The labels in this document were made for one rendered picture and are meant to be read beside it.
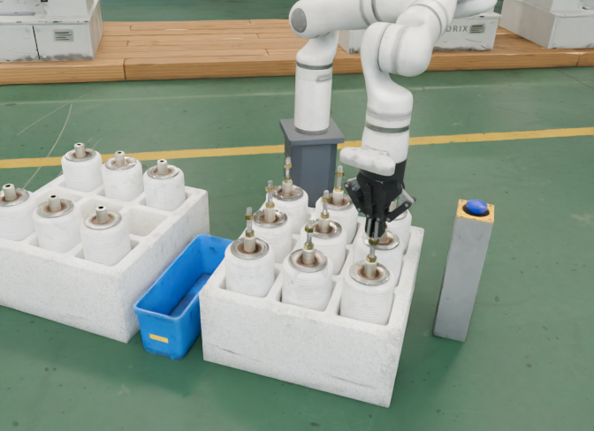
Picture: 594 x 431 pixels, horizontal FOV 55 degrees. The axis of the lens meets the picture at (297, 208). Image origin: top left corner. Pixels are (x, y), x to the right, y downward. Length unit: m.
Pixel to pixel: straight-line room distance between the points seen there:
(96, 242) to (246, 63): 1.81
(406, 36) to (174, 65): 2.10
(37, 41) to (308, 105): 1.77
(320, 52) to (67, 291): 0.79
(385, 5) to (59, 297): 0.91
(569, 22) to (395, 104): 2.75
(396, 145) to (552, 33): 2.70
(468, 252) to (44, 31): 2.26
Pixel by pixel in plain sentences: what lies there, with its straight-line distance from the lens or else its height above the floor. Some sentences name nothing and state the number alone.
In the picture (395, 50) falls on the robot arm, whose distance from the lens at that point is 0.86.
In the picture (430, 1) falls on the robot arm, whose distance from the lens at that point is 0.97.
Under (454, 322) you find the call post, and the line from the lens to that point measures 1.32.
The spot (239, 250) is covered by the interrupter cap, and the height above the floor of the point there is 0.25.
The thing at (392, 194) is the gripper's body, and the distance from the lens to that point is 0.96.
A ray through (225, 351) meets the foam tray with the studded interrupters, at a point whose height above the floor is 0.04.
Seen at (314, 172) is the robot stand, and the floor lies 0.20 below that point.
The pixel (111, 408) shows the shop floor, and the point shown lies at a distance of 1.20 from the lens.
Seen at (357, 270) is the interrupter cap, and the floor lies 0.25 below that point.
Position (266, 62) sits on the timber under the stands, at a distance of 2.91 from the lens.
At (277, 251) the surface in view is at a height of 0.20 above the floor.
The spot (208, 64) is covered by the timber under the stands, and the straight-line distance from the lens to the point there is 2.88.
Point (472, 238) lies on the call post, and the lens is 1.19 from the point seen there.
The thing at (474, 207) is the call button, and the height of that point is 0.33.
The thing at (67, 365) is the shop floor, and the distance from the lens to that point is 1.31.
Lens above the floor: 0.89
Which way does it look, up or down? 31 degrees down
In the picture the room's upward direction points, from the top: 2 degrees clockwise
